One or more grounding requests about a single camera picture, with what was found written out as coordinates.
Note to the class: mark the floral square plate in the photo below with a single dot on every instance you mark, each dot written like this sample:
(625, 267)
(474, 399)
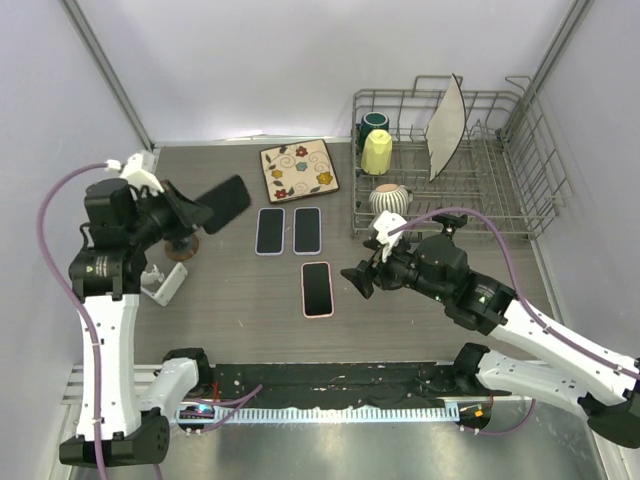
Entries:
(298, 170)

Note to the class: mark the pink case phone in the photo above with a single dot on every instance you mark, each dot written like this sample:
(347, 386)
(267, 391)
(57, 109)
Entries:
(317, 293)

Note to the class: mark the yellow faceted cup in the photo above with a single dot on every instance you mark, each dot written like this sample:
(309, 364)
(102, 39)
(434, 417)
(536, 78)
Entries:
(377, 152)

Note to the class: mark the white cable duct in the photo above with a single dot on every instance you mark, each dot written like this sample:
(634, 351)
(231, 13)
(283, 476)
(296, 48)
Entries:
(364, 414)

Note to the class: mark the wooden base phone stand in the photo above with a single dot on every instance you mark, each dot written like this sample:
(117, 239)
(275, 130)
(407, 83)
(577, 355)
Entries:
(182, 249)

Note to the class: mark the lavender case phone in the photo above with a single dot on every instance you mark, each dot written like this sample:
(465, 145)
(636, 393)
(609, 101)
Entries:
(307, 231)

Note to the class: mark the white phone stand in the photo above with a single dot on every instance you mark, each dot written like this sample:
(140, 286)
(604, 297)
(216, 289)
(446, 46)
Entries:
(162, 288)
(269, 239)

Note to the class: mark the white curved plate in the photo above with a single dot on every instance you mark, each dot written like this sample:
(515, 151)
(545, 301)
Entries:
(445, 130)

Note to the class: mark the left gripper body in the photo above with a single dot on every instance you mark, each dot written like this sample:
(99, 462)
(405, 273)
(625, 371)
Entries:
(158, 219)

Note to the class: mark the striped round mug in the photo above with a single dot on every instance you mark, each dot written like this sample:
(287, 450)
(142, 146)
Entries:
(390, 197)

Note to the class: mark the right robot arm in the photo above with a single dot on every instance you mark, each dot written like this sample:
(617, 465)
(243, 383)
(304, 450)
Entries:
(594, 382)

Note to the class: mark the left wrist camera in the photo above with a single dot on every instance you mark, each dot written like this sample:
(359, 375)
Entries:
(138, 170)

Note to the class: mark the metal dish rack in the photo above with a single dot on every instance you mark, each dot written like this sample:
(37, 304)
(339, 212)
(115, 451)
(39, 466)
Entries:
(506, 166)

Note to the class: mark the black phone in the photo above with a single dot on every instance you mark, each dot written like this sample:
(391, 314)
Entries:
(228, 200)

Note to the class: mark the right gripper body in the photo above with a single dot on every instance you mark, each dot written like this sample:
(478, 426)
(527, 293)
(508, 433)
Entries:
(401, 266)

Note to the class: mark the dark green mug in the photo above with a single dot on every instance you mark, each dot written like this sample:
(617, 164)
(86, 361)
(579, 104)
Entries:
(371, 121)

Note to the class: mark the black mounting base plate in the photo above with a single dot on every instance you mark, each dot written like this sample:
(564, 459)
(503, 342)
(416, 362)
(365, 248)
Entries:
(338, 386)

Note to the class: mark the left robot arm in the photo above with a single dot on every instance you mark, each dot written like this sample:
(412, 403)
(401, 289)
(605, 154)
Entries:
(118, 427)

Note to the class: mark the black phone stand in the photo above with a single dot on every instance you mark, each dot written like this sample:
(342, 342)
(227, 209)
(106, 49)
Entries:
(450, 223)

